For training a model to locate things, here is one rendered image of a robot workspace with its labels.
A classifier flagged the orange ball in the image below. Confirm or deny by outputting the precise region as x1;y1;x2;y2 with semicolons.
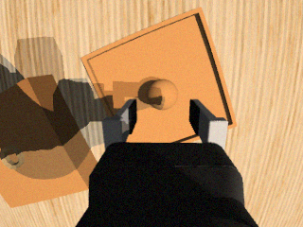
147;79;178;111

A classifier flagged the orange square block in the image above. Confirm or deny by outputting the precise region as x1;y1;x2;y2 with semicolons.
0;75;98;208

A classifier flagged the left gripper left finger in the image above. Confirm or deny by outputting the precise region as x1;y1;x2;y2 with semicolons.
102;99;137;149

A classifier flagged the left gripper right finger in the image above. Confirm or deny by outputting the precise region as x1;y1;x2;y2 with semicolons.
188;99;228;150

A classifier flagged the orange square tray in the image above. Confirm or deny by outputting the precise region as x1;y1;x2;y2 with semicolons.
81;7;237;143

